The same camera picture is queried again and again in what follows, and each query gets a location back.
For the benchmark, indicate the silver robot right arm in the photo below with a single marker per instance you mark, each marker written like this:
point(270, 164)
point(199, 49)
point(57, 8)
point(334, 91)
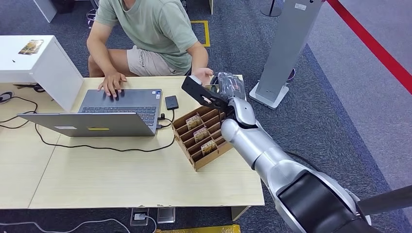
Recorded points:
point(257, 151)

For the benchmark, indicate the wooden slotted card holder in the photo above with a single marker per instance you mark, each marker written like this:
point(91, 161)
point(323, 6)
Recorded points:
point(209, 160)

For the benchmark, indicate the person's right forearm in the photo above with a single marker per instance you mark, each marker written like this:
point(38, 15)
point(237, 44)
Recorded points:
point(99, 51)

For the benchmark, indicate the person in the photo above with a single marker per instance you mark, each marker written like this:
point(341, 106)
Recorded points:
point(151, 25)

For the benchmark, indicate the person's left forearm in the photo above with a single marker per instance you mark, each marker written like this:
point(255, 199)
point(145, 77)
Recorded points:
point(199, 56)

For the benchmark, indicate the person's left hand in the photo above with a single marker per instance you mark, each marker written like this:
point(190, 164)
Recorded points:
point(203, 74)

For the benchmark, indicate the white furniture panel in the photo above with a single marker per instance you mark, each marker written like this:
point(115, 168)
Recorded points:
point(45, 9)

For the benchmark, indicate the person's right hand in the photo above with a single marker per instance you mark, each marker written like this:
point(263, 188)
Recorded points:
point(112, 83)

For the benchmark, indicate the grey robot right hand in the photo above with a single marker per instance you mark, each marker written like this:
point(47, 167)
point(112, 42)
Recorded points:
point(230, 85)

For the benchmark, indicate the floor socket with plug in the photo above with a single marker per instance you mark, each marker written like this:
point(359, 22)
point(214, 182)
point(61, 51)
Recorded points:
point(139, 216)

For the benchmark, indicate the yellow patterned sheet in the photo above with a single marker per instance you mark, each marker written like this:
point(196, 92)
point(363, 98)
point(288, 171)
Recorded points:
point(206, 229)

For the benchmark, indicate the grey open laptop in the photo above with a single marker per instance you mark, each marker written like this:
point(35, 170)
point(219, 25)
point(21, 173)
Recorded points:
point(106, 115)

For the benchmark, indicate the black external drive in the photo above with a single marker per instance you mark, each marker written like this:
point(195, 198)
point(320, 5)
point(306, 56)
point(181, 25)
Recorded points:
point(171, 102)

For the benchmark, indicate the white cabinet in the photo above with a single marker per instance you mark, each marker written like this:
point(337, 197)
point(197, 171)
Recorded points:
point(48, 70)

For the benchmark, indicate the grey pillar with white base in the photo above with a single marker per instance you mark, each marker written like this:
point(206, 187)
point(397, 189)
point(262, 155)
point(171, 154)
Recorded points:
point(283, 48)

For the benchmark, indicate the wooden table leg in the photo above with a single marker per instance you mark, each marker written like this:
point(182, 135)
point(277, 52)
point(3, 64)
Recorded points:
point(238, 212)

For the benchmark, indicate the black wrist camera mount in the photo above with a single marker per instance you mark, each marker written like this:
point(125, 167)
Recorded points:
point(198, 91)

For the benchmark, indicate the grey round object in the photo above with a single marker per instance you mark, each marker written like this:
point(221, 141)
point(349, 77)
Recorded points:
point(5, 96)

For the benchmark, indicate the floor socket cover plate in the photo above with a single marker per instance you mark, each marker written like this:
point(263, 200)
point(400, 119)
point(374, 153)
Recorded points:
point(166, 214)

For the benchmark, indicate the chair base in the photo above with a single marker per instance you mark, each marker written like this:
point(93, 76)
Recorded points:
point(91, 16)

